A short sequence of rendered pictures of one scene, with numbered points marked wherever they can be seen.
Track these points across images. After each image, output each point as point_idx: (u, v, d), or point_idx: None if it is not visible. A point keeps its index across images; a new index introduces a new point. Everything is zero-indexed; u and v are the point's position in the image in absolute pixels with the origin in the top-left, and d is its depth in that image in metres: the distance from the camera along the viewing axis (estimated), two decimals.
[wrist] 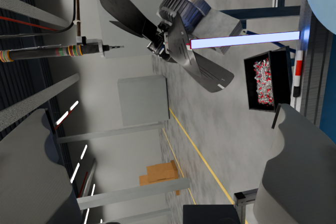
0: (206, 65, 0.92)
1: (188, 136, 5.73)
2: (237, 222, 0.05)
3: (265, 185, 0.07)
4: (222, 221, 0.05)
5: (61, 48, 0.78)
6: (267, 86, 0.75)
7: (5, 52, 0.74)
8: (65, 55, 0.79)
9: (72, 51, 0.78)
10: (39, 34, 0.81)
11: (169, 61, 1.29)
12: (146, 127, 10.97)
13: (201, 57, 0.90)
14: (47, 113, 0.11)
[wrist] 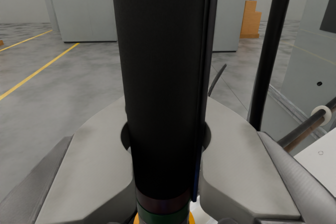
0: None
1: (36, 72, 4.38)
2: (237, 222, 0.05)
3: (207, 179, 0.07)
4: (222, 221, 0.05)
5: (182, 219, 0.12)
6: None
7: None
8: (139, 218, 0.12)
9: None
10: (269, 36, 0.13)
11: None
12: (51, 8, 8.43)
13: None
14: None
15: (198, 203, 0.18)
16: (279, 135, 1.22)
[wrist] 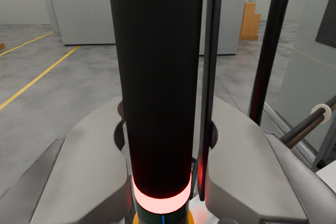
0: None
1: (38, 77, 4.44)
2: (237, 222, 0.05)
3: (213, 178, 0.07)
4: (222, 221, 0.05)
5: (181, 218, 0.12)
6: None
7: None
8: (138, 217, 0.12)
9: None
10: (268, 35, 0.13)
11: None
12: (51, 10, 8.46)
13: None
14: None
15: (198, 202, 0.18)
16: None
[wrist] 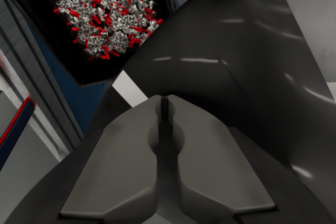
0: None
1: None
2: (237, 222, 0.05)
3: (185, 182, 0.07)
4: (222, 221, 0.05)
5: None
6: None
7: None
8: None
9: None
10: None
11: None
12: None
13: None
14: (162, 100, 0.12)
15: None
16: None
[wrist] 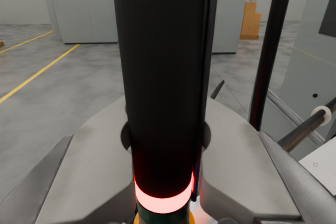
0: (132, 219, 0.55)
1: (37, 74, 4.39)
2: (237, 222, 0.05)
3: (207, 179, 0.07)
4: (222, 221, 0.05)
5: (182, 218, 0.12)
6: None
7: None
8: (139, 217, 0.12)
9: None
10: (269, 36, 0.13)
11: (214, 91, 0.45)
12: (52, 9, 8.45)
13: None
14: None
15: (198, 203, 0.18)
16: (278, 140, 1.23)
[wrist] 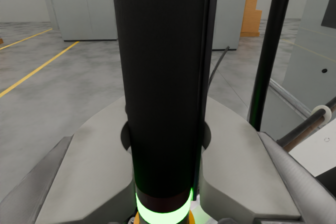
0: None
1: (36, 70, 4.36)
2: (237, 222, 0.05)
3: (207, 179, 0.07)
4: (222, 221, 0.05)
5: (182, 217, 0.12)
6: None
7: None
8: (139, 216, 0.12)
9: None
10: (269, 35, 0.13)
11: (218, 60, 0.42)
12: (51, 6, 8.41)
13: None
14: None
15: (198, 202, 0.18)
16: (281, 130, 1.20)
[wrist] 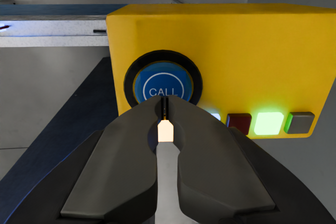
0: None
1: None
2: (237, 222, 0.05)
3: (185, 182, 0.07)
4: (222, 221, 0.05)
5: None
6: None
7: None
8: None
9: None
10: None
11: None
12: None
13: None
14: (162, 100, 0.12)
15: None
16: None
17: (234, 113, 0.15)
